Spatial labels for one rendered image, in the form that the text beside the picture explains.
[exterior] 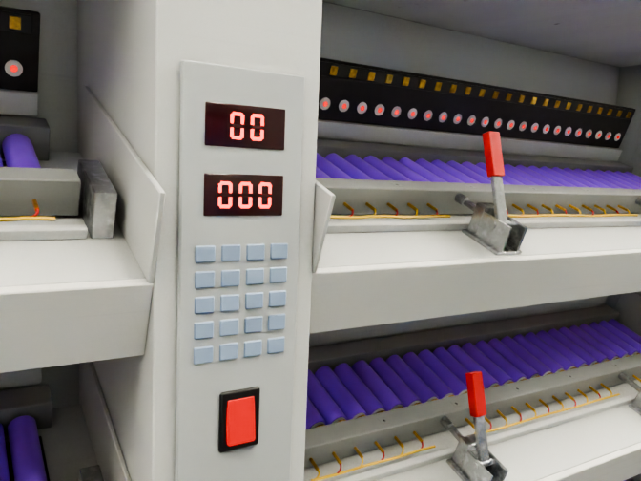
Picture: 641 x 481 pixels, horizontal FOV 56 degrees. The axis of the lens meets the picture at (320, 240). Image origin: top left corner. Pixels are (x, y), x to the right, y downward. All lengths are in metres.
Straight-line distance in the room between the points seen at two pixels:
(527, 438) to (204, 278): 0.39
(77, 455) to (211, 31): 0.30
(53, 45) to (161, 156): 0.22
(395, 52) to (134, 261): 0.40
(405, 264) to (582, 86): 0.53
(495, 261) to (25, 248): 0.31
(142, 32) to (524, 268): 0.32
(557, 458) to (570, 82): 0.47
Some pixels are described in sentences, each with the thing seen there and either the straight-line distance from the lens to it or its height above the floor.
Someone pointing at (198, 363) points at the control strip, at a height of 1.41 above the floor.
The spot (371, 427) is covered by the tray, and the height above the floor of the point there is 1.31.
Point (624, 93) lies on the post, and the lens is 0.94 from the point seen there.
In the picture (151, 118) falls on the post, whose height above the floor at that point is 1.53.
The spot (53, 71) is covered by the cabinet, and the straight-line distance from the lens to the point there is 0.51.
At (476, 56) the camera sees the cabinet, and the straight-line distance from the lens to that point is 0.73.
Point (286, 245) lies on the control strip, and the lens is 0.34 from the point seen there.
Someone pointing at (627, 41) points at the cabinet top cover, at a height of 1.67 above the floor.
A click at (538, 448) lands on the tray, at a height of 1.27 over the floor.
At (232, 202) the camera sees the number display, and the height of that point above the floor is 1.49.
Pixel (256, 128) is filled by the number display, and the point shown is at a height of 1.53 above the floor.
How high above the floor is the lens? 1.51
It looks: 6 degrees down
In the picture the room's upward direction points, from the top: 2 degrees clockwise
